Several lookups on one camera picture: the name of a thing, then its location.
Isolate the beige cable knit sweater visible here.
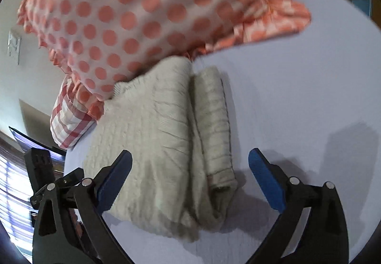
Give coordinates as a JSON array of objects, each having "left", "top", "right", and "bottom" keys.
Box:
[{"left": 84, "top": 57, "right": 237, "bottom": 241}]

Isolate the red white checkered pillow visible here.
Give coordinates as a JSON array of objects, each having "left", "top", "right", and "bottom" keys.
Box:
[{"left": 50, "top": 75, "right": 95, "bottom": 150}]

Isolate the orange polka dot pillow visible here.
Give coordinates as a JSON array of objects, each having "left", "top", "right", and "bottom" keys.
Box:
[{"left": 17, "top": 0, "right": 311, "bottom": 119}]

